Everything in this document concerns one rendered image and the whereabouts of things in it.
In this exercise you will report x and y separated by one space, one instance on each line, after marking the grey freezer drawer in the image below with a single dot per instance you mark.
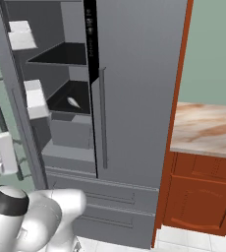
118 190
118 233

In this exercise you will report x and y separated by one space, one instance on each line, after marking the red-brown drawer front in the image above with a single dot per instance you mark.
210 169

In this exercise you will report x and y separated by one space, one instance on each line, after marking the small white door bin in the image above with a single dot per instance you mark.
21 37

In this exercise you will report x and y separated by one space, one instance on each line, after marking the grey crisper drawer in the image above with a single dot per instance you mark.
70 133

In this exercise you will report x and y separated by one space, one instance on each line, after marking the grey fridge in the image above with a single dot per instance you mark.
134 98

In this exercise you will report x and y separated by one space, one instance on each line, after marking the black fridge shelf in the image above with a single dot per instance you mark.
61 98
66 55

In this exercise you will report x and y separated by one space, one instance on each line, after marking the grey closed fridge door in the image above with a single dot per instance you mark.
138 92

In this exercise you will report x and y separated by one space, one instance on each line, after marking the grey open fridge door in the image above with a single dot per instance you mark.
7 98

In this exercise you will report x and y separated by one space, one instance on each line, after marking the red-brown wooden side panel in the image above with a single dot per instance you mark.
180 65

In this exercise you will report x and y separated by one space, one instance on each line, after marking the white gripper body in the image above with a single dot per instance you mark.
5 152

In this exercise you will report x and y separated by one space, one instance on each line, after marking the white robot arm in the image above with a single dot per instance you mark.
36 220

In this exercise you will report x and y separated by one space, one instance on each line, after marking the red-brown cupboard door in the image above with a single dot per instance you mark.
200 206

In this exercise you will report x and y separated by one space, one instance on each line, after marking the pale grey fish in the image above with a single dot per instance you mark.
74 102

